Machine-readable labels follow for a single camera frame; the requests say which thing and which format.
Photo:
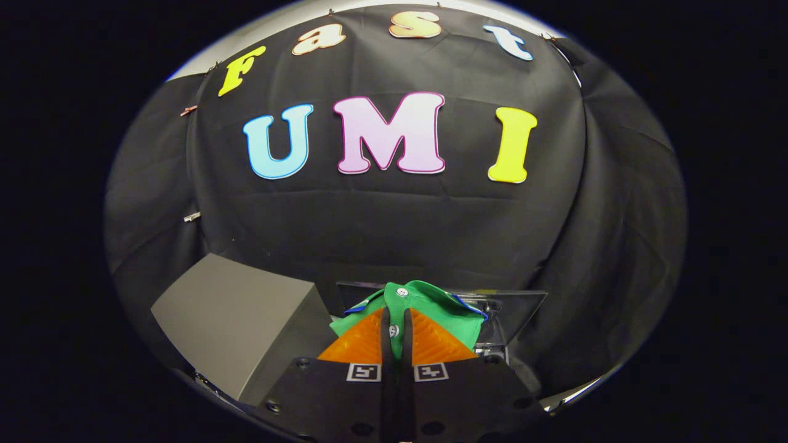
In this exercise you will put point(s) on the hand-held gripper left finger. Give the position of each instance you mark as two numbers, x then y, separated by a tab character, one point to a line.
388	369

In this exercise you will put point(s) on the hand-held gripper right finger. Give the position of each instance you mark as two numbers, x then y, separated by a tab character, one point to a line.
405	381

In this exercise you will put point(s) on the green polo shirt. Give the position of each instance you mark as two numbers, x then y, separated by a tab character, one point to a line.
443	320

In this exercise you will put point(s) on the black backdrop cloth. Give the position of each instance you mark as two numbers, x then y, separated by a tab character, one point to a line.
394	221

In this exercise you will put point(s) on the grey box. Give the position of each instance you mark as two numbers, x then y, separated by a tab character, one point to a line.
234	320

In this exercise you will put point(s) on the silver clip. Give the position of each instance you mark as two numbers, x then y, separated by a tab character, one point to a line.
192	216

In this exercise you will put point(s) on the copper clip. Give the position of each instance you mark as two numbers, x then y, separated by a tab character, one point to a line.
188	111

